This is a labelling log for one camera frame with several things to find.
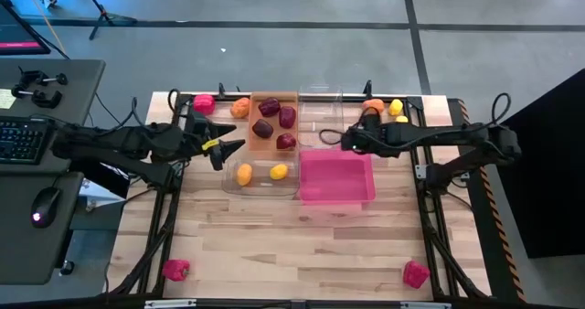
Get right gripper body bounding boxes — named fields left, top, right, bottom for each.
left=342, top=112, right=394, bottom=157

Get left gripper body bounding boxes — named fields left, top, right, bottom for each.
left=175, top=112, right=220, bottom=159

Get yellow toy bell pepper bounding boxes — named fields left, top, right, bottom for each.
left=236, top=163, right=254, bottom=187
left=269, top=163, right=290, bottom=181

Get orange toy bell pepper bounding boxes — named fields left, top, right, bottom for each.
left=361, top=98, right=387, bottom=115
left=229, top=97, right=251, bottom=120

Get dark red toy bell pepper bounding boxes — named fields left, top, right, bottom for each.
left=278, top=106, right=297, bottom=130
left=251, top=118, right=275, bottom=140
left=275, top=133, right=298, bottom=151
left=258, top=97, right=282, bottom=118

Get orange translucent plastic bin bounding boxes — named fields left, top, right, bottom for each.
left=248, top=91, right=300, bottom=154

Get wide clear plastic bin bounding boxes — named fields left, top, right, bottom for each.
left=221, top=155, right=302, bottom=197

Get pink plastic bin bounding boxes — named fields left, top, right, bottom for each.
left=298, top=147, right=378, bottom=206

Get tall clear plastic bin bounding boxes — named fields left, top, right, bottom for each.
left=296, top=84, right=346, bottom=150

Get white box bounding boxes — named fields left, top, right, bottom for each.
left=78, top=178, right=127, bottom=212

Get large grey desk top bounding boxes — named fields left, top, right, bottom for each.
left=0, top=59, right=107, bottom=177

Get black tripod stand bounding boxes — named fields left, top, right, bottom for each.
left=75, top=0, right=138, bottom=41

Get black c-clamp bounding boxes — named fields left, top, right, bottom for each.
left=17, top=68, right=69, bottom=89
left=10, top=85, right=64, bottom=110

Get black computer mouse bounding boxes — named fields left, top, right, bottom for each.
left=29, top=186, right=62, bottom=230

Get black backlit keyboard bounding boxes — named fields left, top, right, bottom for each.
left=0, top=115, right=56, bottom=165

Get black panel with hazard stripes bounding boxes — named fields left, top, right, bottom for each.
left=446, top=97, right=527, bottom=304

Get pale sticky note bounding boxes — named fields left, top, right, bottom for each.
left=0, top=88, right=17, bottom=111

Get large black cabinet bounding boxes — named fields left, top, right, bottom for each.
left=495, top=68, right=585, bottom=260

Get black computer monitor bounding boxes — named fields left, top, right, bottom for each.
left=0, top=0, right=52, bottom=57

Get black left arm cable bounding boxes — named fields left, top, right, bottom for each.
left=92, top=88, right=182, bottom=128

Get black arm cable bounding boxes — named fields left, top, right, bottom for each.
left=92, top=88, right=182, bottom=128
left=318, top=91, right=512, bottom=146

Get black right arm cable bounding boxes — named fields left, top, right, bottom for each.
left=318, top=91, right=512, bottom=146

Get silver metal bracket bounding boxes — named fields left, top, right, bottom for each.
left=400, top=301, right=452, bottom=309
left=144, top=298, right=197, bottom=309

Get yellow cable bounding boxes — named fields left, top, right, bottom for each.
left=16, top=0, right=69, bottom=59

